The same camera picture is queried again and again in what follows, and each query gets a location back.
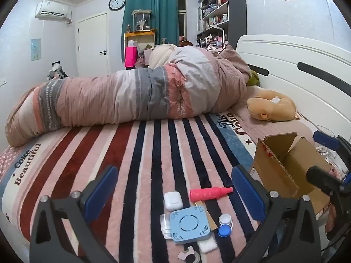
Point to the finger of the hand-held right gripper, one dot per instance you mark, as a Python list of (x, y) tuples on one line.
[(325, 140), (320, 177)]

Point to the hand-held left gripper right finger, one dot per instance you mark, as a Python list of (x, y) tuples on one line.
[(246, 194)]

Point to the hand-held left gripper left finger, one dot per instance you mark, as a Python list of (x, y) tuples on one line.
[(101, 193)]

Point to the brown cardboard box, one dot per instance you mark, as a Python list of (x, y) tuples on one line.
[(285, 169)]

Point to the white and blue lens case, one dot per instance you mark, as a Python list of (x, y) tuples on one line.
[(225, 224)]

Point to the pink plastic bottle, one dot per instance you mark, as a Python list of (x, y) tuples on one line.
[(205, 193)]

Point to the brown paper card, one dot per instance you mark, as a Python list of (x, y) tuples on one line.
[(211, 217)]

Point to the striped printed blanket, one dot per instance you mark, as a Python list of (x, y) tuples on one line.
[(153, 159)]

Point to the tan plush toy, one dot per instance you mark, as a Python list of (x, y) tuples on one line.
[(271, 106)]

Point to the small white rounded case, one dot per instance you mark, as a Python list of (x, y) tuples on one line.
[(207, 245)]

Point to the blue square vented device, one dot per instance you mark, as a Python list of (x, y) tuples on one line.
[(189, 224)]

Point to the white earbuds case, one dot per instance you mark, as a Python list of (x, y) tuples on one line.
[(172, 200)]

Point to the small clear plastic bottle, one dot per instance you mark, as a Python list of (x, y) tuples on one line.
[(165, 226)]

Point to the pale pink tape dispenser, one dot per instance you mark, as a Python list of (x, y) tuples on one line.
[(189, 255)]

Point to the white bed headboard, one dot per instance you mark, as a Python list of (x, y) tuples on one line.
[(288, 57)]

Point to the green plush toy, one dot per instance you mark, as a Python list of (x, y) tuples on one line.
[(253, 79)]

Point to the pink and grey quilt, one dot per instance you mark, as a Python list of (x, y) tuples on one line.
[(115, 96)]

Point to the dark bag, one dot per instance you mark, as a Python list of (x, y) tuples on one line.
[(56, 72)]

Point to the pink gift bag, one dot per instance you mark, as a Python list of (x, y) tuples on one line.
[(130, 57)]

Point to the white door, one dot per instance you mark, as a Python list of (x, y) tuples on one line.
[(92, 46)]

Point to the cream folded blanket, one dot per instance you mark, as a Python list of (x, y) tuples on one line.
[(160, 56)]

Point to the white desk lamp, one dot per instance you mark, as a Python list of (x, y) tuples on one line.
[(216, 28)]

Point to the yellow shelf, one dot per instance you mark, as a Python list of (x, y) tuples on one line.
[(139, 36)]

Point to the black and white bookshelf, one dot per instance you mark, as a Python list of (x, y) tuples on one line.
[(219, 13)]

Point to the glass display case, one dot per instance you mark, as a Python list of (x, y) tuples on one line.
[(141, 20)]

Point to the teal curtain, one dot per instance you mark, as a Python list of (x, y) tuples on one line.
[(161, 16)]

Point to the white air conditioner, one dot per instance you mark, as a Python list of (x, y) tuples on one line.
[(52, 10)]

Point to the window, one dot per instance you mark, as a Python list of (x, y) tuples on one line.
[(182, 15)]

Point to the small blue wall poster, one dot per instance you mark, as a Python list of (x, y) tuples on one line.
[(36, 49)]

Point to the round black wall clock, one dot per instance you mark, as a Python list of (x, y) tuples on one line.
[(117, 3)]

